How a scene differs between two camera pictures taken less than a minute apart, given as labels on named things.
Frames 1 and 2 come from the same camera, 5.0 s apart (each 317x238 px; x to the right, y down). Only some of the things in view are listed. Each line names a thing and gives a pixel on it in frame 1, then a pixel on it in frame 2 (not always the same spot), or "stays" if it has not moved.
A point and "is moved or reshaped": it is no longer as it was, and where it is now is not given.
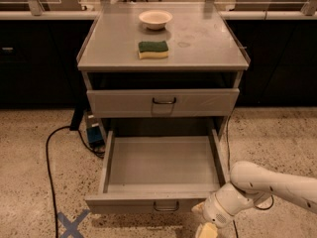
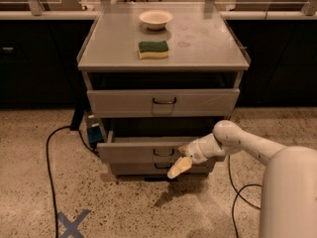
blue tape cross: x=72 y=227 stays
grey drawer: x=158 y=175 is moved or reshaped
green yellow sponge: x=153 y=50 stays
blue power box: x=94 y=131 stays
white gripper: x=216 y=212 to x=197 y=153
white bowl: x=155 y=19 stays
